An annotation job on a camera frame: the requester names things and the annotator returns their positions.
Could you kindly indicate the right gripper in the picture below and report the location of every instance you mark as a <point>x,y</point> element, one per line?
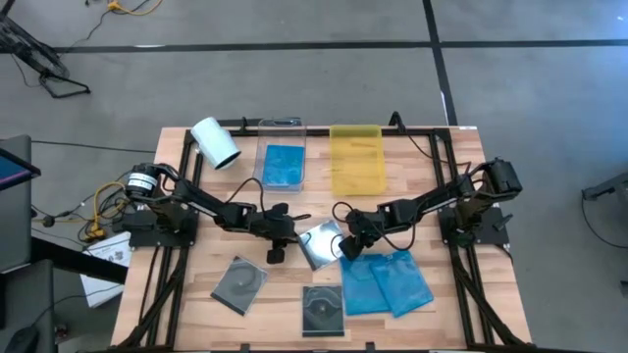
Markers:
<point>368,223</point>

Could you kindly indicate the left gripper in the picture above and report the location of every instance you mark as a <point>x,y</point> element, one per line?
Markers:
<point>270,226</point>

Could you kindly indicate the clear black CD jewel case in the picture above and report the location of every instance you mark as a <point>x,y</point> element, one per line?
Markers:
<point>239,287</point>
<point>324,314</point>
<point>319,247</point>

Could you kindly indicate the blue plastic disc case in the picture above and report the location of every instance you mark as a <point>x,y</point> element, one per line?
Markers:
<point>358,289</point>
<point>402,284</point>
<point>283,166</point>

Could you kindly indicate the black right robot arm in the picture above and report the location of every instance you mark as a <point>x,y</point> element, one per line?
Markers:
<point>432,201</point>

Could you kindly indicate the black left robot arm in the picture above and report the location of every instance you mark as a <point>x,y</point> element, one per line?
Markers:
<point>196,198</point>

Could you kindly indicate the yellow plastic bin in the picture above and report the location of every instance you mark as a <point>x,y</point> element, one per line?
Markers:
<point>358,162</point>

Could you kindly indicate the clear plastic bin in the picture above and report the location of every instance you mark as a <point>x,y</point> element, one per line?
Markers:
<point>294,135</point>

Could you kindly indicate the white cardboard box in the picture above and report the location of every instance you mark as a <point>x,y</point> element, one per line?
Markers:
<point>110,252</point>

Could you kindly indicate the dark metal stand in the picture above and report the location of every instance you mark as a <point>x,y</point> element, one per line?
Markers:
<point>611,186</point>

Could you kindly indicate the dark desk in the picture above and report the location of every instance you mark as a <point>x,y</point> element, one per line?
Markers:
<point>34,304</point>

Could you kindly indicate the blue-screen monitor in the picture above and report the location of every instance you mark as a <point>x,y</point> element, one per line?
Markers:
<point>12,171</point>

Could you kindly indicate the black computer mouse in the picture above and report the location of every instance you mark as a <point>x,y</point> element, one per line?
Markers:
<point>22,339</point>

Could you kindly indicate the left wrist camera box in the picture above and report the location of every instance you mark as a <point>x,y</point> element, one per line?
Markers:
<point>276,256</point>

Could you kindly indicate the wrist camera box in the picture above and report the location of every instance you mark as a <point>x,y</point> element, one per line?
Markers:
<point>349,248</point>
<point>276,256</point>

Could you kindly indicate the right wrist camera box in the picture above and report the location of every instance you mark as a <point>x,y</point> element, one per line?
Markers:
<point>349,248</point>

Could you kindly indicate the black aluminium table frame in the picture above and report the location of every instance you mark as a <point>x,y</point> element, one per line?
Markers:
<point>318,131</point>

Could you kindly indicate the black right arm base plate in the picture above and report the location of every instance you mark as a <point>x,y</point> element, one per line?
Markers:
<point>495,237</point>

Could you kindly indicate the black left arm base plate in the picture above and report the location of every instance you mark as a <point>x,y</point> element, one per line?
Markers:
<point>142,240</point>

